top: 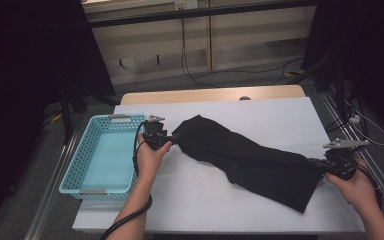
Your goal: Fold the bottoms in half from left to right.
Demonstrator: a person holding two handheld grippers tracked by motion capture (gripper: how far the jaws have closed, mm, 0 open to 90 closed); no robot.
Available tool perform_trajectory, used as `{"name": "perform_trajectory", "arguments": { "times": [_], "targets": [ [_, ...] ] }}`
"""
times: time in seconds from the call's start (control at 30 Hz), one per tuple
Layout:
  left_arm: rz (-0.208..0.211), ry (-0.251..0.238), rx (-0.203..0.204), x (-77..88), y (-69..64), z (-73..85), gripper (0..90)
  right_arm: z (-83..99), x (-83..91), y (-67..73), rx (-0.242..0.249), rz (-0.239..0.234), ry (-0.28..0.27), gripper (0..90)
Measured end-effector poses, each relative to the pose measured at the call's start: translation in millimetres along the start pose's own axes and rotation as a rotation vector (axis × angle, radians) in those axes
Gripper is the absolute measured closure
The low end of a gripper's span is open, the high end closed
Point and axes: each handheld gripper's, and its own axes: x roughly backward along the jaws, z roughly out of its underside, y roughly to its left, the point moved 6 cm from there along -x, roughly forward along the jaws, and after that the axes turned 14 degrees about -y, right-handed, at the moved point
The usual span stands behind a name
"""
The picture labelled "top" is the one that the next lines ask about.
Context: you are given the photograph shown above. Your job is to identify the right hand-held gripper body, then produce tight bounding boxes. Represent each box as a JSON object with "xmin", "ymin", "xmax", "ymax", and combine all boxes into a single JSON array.
[{"xmin": 322, "ymin": 138, "xmax": 371, "ymax": 182}]

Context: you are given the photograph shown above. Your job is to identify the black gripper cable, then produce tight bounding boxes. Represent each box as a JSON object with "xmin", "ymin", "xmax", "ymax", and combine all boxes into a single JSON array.
[
  {"xmin": 352, "ymin": 155, "xmax": 383, "ymax": 210},
  {"xmin": 99, "ymin": 121, "xmax": 154, "ymax": 240}
]

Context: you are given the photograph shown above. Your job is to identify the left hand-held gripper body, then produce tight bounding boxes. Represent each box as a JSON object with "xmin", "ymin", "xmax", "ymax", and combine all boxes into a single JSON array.
[{"xmin": 141, "ymin": 114, "xmax": 175, "ymax": 152}]

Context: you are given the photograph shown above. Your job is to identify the light blue perforated plastic basket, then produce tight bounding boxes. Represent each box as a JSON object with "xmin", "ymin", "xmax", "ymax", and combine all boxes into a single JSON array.
[{"xmin": 58, "ymin": 113, "xmax": 149, "ymax": 201}]

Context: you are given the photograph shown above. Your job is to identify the white wall socket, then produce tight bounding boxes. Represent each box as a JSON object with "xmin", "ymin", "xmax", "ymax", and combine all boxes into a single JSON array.
[{"xmin": 174, "ymin": 0, "xmax": 200, "ymax": 11}]

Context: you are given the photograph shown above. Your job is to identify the light wooden table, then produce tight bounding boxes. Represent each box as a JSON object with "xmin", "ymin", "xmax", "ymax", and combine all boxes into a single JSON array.
[{"xmin": 119, "ymin": 84, "xmax": 307, "ymax": 107}]

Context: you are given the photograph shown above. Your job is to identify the person's right hand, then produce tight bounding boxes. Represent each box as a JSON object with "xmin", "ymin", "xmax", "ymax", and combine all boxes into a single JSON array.
[{"xmin": 324, "ymin": 158, "xmax": 380, "ymax": 215}]

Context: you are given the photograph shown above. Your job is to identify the person's left hand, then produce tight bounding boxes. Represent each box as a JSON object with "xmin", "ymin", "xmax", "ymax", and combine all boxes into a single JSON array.
[{"xmin": 136, "ymin": 133, "xmax": 174, "ymax": 182}]

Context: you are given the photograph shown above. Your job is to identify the black shorts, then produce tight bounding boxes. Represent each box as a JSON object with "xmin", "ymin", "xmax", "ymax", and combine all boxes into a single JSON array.
[{"xmin": 171, "ymin": 114, "xmax": 325, "ymax": 215}]

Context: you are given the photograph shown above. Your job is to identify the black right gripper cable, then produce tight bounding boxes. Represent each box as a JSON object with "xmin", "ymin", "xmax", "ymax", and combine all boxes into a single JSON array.
[{"xmin": 352, "ymin": 155, "xmax": 383, "ymax": 210}]

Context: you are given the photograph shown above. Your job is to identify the long wooden counter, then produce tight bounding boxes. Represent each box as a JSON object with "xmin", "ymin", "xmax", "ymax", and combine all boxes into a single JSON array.
[{"xmin": 81, "ymin": 0, "xmax": 318, "ymax": 86}]

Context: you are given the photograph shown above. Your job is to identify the black stand legs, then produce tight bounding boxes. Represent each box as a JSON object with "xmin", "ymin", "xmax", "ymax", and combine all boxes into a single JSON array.
[{"xmin": 59, "ymin": 84, "xmax": 121, "ymax": 145}]

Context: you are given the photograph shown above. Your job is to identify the white table mat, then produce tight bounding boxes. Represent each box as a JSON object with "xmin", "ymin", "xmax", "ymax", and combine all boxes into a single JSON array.
[{"xmin": 71, "ymin": 96, "xmax": 375, "ymax": 235}]

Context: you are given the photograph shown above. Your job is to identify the white cable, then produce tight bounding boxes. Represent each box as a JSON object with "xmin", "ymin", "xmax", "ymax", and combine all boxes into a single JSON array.
[{"xmin": 344, "ymin": 99, "xmax": 384, "ymax": 147}]

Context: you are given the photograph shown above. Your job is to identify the black power cable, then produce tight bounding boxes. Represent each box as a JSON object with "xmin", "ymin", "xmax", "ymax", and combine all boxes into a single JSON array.
[{"xmin": 179, "ymin": 8, "xmax": 305, "ymax": 89}]

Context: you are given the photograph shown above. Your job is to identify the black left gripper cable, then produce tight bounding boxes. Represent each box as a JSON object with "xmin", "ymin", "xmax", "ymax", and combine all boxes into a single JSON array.
[{"xmin": 99, "ymin": 121, "xmax": 154, "ymax": 240}]

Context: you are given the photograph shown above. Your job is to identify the black camera stand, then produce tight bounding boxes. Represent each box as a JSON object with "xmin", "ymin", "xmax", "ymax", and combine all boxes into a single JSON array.
[{"xmin": 287, "ymin": 54, "xmax": 348, "ymax": 118}]

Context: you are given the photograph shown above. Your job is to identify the black curtain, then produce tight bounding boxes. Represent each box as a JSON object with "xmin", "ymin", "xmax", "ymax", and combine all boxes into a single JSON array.
[
  {"xmin": 301, "ymin": 0, "xmax": 384, "ymax": 135},
  {"xmin": 0, "ymin": 0, "xmax": 116, "ymax": 228}
]

